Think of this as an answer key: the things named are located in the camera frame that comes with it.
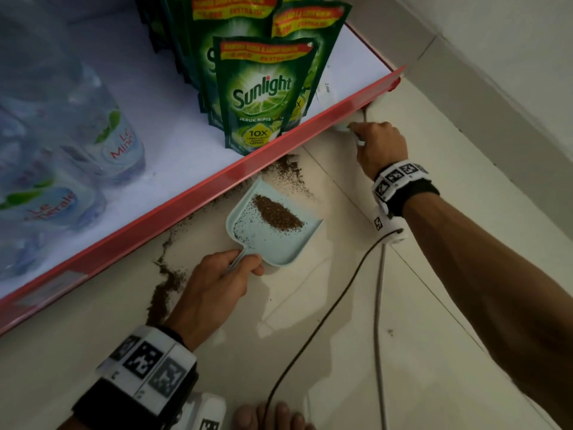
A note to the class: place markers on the person's left hand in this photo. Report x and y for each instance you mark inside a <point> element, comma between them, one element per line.
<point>210,295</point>

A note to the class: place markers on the person's right hand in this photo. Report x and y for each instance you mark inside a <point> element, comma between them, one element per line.
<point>382,147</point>

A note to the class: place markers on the light blue small brush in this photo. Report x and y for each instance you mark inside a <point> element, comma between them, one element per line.
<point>342,127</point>

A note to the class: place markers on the light blue plastic dustpan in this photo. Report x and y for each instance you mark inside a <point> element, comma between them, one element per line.
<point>277,246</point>

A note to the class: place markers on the person's right forearm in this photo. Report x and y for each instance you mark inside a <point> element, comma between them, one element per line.
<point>492,286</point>

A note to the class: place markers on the person's left forearm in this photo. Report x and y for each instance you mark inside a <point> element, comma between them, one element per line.
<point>71,424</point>

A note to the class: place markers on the person's right foot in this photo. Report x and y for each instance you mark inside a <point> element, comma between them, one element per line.
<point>277,418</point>

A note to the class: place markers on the beige tiled floor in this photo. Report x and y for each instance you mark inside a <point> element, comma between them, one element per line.
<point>447,353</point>

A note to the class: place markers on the store shelf with red edge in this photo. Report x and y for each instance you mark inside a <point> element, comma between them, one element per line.
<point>179,201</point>

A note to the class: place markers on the row of dark green pouches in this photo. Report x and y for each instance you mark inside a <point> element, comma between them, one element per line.
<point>259,94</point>

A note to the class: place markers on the row of clear water bottles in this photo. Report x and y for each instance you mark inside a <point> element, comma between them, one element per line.
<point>53,152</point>

